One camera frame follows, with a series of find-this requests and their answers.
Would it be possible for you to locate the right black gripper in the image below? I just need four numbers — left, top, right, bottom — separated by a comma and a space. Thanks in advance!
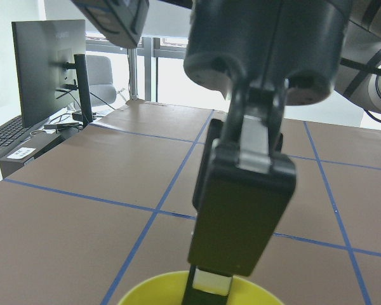
184, 1, 351, 105

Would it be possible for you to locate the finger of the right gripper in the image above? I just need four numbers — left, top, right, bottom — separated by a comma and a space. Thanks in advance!
192, 119, 224, 210

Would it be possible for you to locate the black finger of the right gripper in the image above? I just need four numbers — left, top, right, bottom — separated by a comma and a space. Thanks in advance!
182, 91, 297, 304

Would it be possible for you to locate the yellow plastic cup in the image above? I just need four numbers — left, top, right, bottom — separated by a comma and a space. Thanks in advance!
118, 271, 283, 305

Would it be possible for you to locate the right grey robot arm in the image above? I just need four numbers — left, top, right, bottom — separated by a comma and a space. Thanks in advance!
182, 1, 381, 304

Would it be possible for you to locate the grey office chair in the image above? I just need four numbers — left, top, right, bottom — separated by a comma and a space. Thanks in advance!
86, 55, 117, 107

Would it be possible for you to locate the black computer monitor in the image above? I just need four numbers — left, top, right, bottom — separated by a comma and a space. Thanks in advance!
11, 20, 93, 127

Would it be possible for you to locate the black keyboard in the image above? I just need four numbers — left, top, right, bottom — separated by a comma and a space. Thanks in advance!
0, 115, 34, 158

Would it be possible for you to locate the aluminium frame post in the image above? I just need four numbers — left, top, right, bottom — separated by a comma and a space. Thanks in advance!
127, 48, 138, 100

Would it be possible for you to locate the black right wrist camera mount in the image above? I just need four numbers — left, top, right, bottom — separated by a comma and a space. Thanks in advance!
72, 0, 149, 49

